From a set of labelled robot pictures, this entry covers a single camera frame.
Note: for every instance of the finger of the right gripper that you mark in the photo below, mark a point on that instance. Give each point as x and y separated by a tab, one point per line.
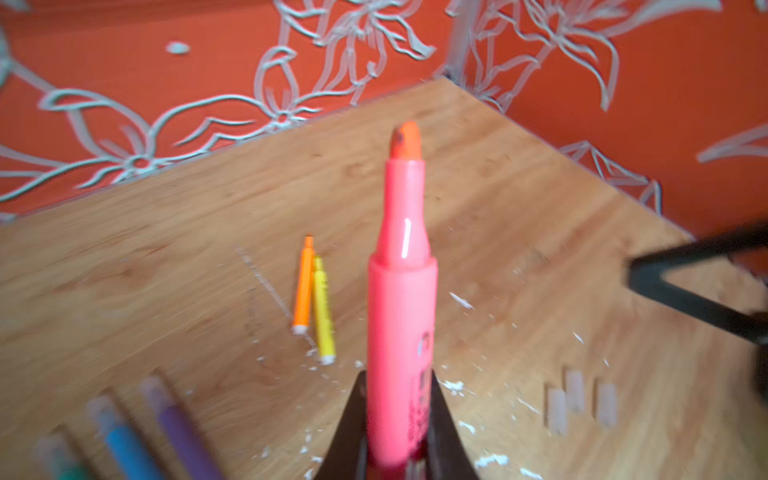
697	279

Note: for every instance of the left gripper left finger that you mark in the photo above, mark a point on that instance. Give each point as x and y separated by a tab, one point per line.
346	458

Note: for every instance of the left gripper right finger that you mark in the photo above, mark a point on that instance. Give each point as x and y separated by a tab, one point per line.
446	456

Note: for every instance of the purple marker pen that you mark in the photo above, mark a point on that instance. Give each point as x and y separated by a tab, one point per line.
180	431

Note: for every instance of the pink marker pen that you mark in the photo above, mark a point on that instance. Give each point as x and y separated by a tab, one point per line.
402	289

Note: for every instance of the blue marker pen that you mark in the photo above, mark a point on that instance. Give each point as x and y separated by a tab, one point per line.
124	443

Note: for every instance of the green marker pen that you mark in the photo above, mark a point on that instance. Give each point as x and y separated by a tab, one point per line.
61	459

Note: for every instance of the yellow highlighter pen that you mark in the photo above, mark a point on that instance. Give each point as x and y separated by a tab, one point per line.
323	319

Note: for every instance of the clear pen cap middle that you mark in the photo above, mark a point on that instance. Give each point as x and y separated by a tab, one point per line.
556	411

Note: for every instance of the clear pen cap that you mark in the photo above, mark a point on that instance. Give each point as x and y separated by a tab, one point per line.
607	405
575	391
556	411

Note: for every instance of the clear pen cap right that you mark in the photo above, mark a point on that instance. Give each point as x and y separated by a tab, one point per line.
575	391

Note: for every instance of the orange highlighter pen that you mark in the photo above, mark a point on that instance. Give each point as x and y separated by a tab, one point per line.
300	322

